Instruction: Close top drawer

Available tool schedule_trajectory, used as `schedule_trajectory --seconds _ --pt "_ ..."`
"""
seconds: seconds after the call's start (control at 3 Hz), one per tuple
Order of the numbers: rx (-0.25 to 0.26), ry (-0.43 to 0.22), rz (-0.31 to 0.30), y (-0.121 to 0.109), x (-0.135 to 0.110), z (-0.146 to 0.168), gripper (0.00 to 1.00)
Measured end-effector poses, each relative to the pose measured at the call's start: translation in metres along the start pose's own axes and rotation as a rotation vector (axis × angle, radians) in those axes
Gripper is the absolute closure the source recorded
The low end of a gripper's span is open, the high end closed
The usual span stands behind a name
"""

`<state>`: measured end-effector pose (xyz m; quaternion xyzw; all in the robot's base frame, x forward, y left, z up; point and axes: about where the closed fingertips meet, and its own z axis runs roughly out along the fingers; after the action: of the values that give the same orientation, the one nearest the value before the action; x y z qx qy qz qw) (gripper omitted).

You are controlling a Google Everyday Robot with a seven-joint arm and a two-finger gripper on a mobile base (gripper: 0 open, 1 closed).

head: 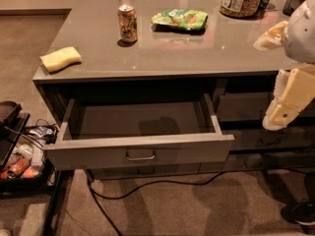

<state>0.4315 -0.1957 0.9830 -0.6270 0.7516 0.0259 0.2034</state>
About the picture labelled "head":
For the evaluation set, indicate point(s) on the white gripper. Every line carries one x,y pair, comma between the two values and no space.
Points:
301,38

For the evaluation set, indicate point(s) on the grey drawer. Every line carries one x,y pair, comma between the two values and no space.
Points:
261,161
95,136
246,106
142,171
251,139

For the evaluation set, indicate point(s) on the green chip bag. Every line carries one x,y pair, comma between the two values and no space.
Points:
183,19

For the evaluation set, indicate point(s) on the grey counter cabinet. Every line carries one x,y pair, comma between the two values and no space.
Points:
164,64

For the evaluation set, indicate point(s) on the dark shoe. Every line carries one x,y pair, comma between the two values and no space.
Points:
304,214

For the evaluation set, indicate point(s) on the orange soda can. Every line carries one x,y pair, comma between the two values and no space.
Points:
127,23

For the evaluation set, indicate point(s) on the yellow sponge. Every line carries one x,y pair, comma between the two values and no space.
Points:
60,59

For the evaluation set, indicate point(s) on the black cart with clutter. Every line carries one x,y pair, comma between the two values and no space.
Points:
25,170

